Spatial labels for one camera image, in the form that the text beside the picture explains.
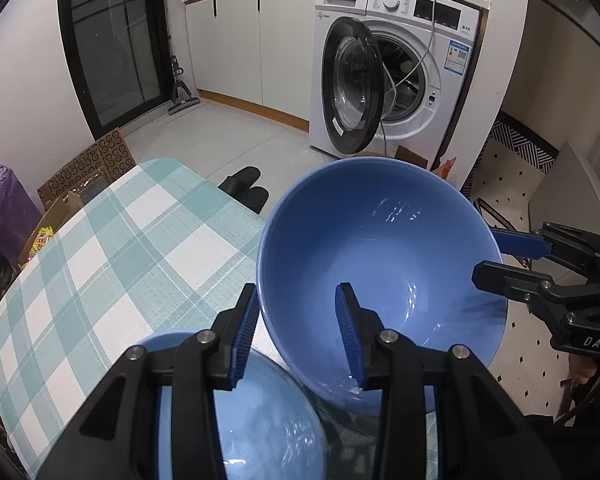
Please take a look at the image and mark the black slippers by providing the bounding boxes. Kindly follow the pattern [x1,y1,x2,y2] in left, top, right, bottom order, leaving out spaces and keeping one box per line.
[219,166,270,214]

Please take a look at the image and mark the light blue large bowl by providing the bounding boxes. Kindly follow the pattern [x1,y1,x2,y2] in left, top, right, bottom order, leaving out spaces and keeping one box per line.
[139,330,330,480]

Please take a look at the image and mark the upright vacuum cleaner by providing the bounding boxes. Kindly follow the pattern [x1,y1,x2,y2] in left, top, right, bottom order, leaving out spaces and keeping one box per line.
[164,0,200,116]

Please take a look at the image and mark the yellow snack packet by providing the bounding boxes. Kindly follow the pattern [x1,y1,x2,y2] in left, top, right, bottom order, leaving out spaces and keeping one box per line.
[27,226,55,262]

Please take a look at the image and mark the teal plaid tablecloth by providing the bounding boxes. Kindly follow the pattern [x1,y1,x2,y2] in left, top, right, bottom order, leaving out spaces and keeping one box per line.
[0,157,264,477]

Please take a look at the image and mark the black glass door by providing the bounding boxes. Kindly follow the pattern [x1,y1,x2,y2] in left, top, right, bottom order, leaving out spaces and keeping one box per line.
[57,0,174,140]

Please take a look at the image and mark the purple bag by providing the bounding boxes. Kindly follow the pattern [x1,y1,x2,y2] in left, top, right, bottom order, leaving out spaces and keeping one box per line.
[0,162,42,266]

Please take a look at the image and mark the white kitchen cabinets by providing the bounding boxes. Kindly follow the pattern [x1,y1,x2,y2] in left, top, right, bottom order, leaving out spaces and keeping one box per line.
[186,0,315,124]

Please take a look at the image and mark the white washing machine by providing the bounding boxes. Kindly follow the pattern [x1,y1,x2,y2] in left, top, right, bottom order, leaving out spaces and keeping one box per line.
[309,0,481,169]

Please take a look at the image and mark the open cardboard box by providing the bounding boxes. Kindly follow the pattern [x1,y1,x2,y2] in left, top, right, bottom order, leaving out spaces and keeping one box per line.
[18,191,83,269]

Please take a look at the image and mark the patterned cardboard box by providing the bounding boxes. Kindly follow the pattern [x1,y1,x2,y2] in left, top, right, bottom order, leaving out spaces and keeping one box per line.
[38,128,136,210]

